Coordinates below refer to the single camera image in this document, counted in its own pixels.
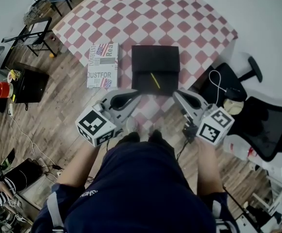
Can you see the small yellow stick item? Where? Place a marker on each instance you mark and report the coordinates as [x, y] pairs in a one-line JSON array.
[[155, 81]]

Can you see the black metal frame stand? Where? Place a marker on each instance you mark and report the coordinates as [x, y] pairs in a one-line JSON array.
[[31, 36]]

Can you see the black power adapter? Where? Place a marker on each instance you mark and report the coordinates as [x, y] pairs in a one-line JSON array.
[[232, 92]]

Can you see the red tape roll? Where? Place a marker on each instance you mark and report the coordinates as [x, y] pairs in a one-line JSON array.
[[4, 90]]

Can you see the person's navy shirt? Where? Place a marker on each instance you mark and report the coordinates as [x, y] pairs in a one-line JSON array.
[[136, 190]]

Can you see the black mesh office chair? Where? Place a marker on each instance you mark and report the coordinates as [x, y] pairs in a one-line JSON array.
[[267, 127]]

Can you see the black flat case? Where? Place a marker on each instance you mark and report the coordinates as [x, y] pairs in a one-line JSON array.
[[31, 86]]

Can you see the black bag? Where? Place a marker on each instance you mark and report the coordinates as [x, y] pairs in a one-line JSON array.
[[21, 173]]

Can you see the beige tape roll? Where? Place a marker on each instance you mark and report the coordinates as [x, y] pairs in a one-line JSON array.
[[233, 106]]

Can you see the white carton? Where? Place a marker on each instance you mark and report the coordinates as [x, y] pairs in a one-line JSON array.
[[276, 166]]

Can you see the person's black shoe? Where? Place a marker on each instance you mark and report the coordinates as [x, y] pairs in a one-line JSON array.
[[157, 136], [131, 138]]

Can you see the black box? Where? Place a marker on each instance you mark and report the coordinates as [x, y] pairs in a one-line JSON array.
[[155, 59]]

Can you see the small orange ball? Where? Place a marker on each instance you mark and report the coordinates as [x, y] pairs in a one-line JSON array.
[[51, 55]]

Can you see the person's left forearm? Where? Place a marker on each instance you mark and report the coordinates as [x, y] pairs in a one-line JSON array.
[[78, 164]]

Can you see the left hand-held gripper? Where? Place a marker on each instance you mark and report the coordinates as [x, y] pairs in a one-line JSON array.
[[92, 122]]

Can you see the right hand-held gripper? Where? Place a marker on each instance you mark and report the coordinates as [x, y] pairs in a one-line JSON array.
[[213, 130]]

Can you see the person's right forearm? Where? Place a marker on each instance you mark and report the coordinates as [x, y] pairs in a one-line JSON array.
[[208, 169]]

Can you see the pink white checkered tablecloth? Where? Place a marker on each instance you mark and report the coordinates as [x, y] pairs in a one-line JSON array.
[[143, 16]]

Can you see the bowl with yellow bits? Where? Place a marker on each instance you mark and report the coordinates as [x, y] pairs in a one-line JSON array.
[[14, 75]]

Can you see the white printed book-shaped case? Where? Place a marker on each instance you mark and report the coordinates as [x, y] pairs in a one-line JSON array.
[[103, 69]]

